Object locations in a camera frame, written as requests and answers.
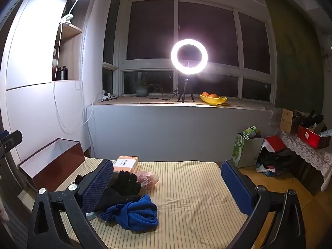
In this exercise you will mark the dark cloth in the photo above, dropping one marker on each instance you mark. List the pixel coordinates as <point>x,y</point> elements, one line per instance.
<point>311,120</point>

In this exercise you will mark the black knit glove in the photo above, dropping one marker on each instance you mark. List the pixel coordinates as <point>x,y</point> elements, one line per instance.
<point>122,189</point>

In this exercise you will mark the black tripod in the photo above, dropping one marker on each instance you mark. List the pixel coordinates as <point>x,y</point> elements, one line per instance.
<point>186,88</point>

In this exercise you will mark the pile of clothes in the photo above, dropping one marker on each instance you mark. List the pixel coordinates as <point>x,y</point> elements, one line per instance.
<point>275,159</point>

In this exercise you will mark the pink plastic bag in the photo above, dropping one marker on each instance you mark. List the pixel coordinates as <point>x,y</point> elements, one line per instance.
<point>147,179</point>

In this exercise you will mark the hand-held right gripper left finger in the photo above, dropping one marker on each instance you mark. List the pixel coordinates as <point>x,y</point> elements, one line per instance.
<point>98,186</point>

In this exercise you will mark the white power strip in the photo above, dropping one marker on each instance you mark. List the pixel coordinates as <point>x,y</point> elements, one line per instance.
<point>105,99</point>

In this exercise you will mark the dark bottle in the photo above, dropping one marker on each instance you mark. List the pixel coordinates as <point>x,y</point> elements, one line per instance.
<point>59,74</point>
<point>64,73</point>

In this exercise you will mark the striped yellow mat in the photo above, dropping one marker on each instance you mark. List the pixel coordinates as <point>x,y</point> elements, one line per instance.
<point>186,199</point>

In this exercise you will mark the cardboard box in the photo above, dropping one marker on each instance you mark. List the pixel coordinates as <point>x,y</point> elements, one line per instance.
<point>286,120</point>

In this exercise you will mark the red cloth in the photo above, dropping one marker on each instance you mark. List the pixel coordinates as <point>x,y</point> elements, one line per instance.
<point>275,143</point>

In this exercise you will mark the orange tissue pack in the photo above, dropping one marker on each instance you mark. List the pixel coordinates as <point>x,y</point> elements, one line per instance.
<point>127,163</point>

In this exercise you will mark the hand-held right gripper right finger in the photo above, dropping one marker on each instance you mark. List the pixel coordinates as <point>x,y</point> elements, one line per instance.
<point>236,186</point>

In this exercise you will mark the wooden wall shelf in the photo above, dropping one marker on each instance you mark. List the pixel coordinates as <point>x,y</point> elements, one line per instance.
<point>71,57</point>

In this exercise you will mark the green and white carton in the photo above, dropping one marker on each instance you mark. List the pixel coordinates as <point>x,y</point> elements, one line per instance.
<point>240,150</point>

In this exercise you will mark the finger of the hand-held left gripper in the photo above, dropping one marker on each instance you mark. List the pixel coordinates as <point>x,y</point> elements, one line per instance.
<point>11,138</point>

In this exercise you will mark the potted plant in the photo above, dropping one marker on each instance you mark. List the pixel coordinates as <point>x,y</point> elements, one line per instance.
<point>142,91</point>

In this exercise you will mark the blue cloth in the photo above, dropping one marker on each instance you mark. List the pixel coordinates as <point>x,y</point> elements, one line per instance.
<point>134,212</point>

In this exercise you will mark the brown storage box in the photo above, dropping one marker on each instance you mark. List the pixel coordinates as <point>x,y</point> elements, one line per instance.
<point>59,166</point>

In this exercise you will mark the white framed window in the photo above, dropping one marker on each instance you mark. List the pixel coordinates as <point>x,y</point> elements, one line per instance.
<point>153,31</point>

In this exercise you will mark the white lace cloth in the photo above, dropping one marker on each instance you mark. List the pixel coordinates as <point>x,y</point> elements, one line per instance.
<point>306,151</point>

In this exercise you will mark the yellow fruit bowl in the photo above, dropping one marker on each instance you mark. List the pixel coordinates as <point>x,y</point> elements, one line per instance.
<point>212,100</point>

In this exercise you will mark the red box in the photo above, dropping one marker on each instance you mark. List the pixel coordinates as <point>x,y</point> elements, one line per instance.
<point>307,137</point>

